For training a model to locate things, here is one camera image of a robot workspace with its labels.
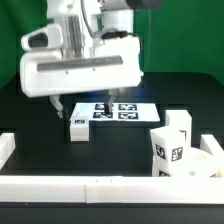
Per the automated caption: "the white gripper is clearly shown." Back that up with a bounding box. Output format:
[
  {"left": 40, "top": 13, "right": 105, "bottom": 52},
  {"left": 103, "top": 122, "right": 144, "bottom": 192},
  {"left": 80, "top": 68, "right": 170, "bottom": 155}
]
[{"left": 19, "top": 35, "right": 143, "bottom": 119}]

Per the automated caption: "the white marker sheet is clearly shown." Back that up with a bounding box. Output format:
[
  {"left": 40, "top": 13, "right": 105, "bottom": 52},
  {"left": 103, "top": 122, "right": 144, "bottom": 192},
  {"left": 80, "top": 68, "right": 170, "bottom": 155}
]
[{"left": 71, "top": 102, "right": 160, "bottom": 122}]

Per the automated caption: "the white left fence bar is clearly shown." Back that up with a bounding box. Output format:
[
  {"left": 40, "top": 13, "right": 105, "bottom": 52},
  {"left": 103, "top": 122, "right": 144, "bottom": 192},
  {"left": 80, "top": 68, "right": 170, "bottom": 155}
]
[{"left": 0, "top": 133, "right": 16, "bottom": 170}]

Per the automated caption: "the white fence bar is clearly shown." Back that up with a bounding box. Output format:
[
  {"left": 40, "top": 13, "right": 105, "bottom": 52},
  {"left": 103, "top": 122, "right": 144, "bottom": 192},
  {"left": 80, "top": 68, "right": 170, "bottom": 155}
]
[
  {"left": 0, "top": 176, "right": 224, "bottom": 204},
  {"left": 0, "top": 133, "right": 16, "bottom": 170},
  {"left": 200, "top": 134, "right": 224, "bottom": 178}
]

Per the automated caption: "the white front fence bar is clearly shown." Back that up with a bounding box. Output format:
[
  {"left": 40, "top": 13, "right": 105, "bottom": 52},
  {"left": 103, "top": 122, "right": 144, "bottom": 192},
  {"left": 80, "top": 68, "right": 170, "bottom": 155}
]
[{"left": 0, "top": 176, "right": 224, "bottom": 204}]

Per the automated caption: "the white right fence bar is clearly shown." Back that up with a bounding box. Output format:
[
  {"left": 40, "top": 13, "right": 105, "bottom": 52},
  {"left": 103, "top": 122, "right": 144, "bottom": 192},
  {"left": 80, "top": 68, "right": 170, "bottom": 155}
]
[{"left": 200, "top": 134, "right": 224, "bottom": 178}]

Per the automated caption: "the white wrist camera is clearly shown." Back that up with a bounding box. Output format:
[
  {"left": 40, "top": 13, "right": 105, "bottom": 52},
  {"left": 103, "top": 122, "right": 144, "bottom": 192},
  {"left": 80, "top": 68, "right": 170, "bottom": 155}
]
[{"left": 21, "top": 23, "right": 64, "bottom": 52}]

